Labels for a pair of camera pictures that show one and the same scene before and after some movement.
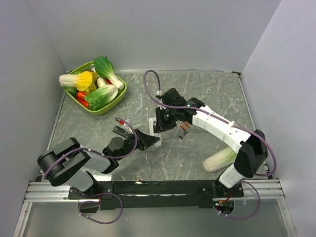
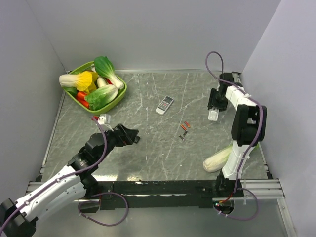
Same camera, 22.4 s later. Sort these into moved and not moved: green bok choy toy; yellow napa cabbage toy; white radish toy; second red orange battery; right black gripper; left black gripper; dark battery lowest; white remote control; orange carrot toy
Moved: white remote control; right black gripper; left black gripper
Not moved: white radish toy; second red orange battery; dark battery lowest; orange carrot toy; green bok choy toy; yellow napa cabbage toy
